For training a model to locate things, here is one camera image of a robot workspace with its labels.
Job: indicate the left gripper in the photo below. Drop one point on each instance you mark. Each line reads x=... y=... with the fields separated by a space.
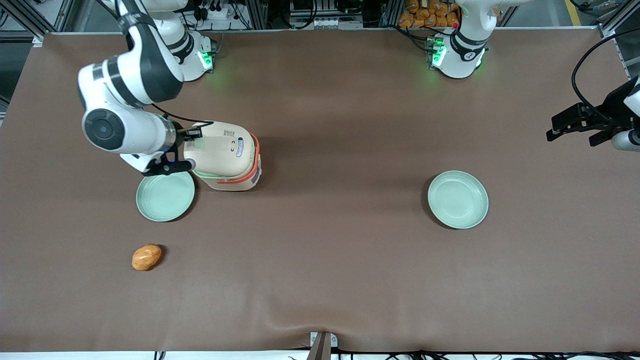
x=611 y=106

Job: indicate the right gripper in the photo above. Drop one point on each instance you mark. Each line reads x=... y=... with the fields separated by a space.
x=178 y=138

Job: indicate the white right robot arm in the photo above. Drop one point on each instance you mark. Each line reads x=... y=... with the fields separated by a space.
x=135 y=85

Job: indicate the pale green round plate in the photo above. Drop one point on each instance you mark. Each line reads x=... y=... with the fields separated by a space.
x=458 y=199
x=165 y=196

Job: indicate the white power strip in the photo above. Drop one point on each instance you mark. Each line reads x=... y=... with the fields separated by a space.
x=220 y=12

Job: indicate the orange-brown bread roll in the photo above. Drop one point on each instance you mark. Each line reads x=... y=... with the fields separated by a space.
x=146 y=257

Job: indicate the white multi-socket strip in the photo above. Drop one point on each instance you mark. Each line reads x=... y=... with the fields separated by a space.
x=325 y=22

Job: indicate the bag of orange bread rolls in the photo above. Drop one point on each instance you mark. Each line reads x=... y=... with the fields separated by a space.
x=427 y=14

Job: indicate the brown table mat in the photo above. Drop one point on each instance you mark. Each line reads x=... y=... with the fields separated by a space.
x=340 y=280

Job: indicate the aluminium frame post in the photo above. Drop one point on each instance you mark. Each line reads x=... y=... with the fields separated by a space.
x=35 y=17
x=617 y=20

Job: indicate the metal bracket with camera post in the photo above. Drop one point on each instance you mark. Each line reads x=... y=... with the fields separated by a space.
x=322 y=345

